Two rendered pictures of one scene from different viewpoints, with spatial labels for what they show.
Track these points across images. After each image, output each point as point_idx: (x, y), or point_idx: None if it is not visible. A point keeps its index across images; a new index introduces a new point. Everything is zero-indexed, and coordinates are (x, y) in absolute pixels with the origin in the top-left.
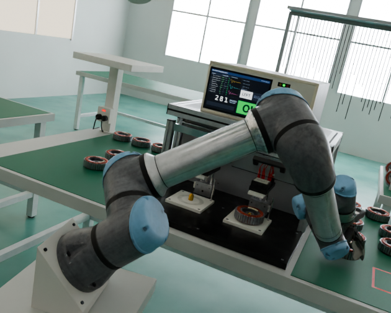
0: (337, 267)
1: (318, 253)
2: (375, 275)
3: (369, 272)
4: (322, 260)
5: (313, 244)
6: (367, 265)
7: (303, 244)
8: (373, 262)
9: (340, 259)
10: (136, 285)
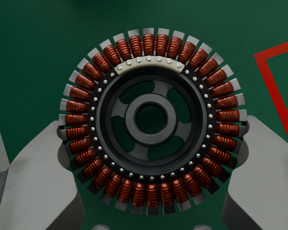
0: (178, 219)
1: (77, 180)
2: None
3: (270, 122)
4: (114, 220)
5: (29, 125)
6: (235, 67)
7: (8, 161)
8: (238, 9)
9: (150, 130)
10: None
